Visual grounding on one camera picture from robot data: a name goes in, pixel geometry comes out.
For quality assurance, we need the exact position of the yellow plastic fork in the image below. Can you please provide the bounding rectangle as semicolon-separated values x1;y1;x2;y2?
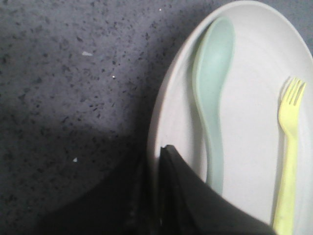
273;78;306;235

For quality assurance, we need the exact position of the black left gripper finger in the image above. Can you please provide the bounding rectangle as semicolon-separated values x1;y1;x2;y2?
158;145;275;235

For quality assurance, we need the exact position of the white round plate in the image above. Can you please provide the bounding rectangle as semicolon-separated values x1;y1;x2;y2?
147;0;313;235

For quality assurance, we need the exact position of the pale green plastic spoon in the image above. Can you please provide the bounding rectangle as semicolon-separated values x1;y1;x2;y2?
192;17;235;194

